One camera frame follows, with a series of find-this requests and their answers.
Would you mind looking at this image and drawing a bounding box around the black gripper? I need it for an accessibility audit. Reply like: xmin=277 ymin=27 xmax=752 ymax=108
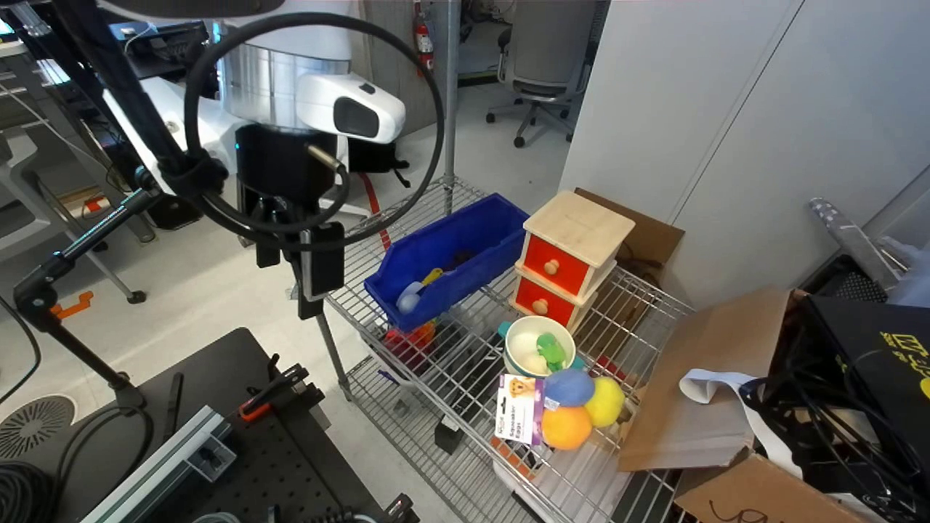
xmin=236 ymin=124 xmax=348 ymax=320

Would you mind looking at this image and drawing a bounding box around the colourful toy pile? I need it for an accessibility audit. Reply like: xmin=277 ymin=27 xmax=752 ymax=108
xmin=492 ymin=367 xmax=632 ymax=455

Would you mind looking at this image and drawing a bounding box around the blue plastic crate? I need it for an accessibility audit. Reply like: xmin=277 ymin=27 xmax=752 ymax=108
xmin=360 ymin=189 xmax=533 ymax=333

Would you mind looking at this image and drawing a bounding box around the small white toy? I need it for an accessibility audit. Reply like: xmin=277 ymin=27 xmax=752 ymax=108
xmin=509 ymin=325 xmax=546 ymax=373

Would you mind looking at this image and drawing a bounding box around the small green toy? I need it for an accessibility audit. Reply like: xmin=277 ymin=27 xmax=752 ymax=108
xmin=536 ymin=330 xmax=571 ymax=373

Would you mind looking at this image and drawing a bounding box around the black backpack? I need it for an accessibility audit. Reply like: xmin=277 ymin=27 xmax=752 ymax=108
xmin=345 ymin=139 xmax=412 ymax=189

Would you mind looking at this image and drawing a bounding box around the red plastic item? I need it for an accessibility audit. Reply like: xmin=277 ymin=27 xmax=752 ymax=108
xmin=380 ymin=320 xmax=443 ymax=375

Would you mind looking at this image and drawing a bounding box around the small box with red label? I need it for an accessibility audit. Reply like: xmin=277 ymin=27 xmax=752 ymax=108
xmin=56 ymin=185 xmax=113 ymax=224

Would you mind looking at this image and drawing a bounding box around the black work table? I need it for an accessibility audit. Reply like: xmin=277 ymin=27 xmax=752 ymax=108
xmin=56 ymin=325 xmax=418 ymax=523

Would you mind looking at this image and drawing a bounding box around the orange floor marker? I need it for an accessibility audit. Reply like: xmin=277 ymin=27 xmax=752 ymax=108
xmin=49 ymin=287 xmax=97 ymax=325

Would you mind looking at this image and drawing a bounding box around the small black block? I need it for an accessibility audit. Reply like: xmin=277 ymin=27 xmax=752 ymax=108
xmin=432 ymin=416 xmax=466 ymax=455

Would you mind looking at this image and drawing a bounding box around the red fire extinguisher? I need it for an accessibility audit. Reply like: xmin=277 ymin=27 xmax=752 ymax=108
xmin=409 ymin=0 xmax=438 ymax=79

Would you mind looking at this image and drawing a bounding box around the white bowl with green rim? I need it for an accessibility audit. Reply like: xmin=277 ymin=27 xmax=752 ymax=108
xmin=499 ymin=313 xmax=581 ymax=381

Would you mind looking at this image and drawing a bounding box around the aluminium extrusion bar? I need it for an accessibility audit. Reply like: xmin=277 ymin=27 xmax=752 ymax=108
xmin=82 ymin=403 xmax=239 ymax=523

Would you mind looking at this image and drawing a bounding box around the wooden box with red drawers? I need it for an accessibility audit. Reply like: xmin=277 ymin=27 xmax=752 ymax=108
xmin=509 ymin=189 xmax=636 ymax=330

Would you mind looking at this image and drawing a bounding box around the grey folding stand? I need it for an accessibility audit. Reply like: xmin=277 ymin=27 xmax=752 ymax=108
xmin=0 ymin=127 xmax=151 ymax=304

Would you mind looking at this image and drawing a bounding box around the grey office chair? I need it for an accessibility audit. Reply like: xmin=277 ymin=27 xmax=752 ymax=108
xmin=482 ymin=0 xmax=592 ymax=152

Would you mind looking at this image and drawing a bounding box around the orange white small package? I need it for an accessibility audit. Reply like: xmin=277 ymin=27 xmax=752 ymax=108
xmin=489 ymin=436 xmax=540 ymax=484

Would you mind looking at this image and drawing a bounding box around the grey perforated round disc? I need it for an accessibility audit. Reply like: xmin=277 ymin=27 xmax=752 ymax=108
xmin=0 ymin=393 xmax=79 ymax=464

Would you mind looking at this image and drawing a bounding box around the flat brown cardboard sheet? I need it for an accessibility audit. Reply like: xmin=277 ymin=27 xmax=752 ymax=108
xmin=572 ymin=185 xmax=687 ymax=287

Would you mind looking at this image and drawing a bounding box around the brown cardboard box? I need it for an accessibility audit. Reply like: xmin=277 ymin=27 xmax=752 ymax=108
xmin=620 ymin=285 xmax=874 ymax=523

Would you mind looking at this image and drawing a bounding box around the silver perforated metal bar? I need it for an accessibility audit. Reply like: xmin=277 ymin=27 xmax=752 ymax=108
xmin=809 ymin=198 xmax=912 ymax=287

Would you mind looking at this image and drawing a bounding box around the black box with yellow print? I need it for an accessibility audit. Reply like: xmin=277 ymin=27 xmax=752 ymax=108
xmin=810 ymin=287 xmax=930 ymax=468

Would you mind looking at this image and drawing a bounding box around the red strap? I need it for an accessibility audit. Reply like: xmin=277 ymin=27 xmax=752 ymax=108
xmin=360 ymin=176 xmax=395 ymax=250

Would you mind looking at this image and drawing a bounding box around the white brush with yellow handle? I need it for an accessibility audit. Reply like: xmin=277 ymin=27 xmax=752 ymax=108
xmin=392 ymin=264 xmax=460 ymax=317

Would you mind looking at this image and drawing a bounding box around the black clamp with orange handle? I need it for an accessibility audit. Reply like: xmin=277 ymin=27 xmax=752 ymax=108
xmin=236 ymin=359 xmax=328 ymax=431

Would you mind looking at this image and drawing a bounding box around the metal wire shelf rack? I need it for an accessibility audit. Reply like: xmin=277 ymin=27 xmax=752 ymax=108
xmin=293 ymin=0 xmax=700 ymax=523

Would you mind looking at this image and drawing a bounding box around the black articulated camera stand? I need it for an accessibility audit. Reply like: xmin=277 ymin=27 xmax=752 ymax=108
xmin=11 ymin=163 xmax=162 ymax=419

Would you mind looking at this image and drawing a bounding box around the thin black cable loop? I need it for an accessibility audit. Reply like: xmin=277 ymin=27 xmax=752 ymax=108
xmin=0 ymin=300 xmax=43 ymax=403

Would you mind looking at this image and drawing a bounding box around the black coiled cable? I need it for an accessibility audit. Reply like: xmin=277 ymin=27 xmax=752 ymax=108
xmin=0 ymin=461 xmax=60 ymax=523

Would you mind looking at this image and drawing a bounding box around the white cloth strap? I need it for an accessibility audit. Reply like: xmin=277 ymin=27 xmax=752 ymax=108
xmin=678 ymin=367 xmax=809 ymax=481

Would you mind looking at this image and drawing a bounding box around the black cable bundle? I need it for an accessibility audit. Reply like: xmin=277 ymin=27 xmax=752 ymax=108
xmin=738 ymin=300 xmax=930 ymax=516

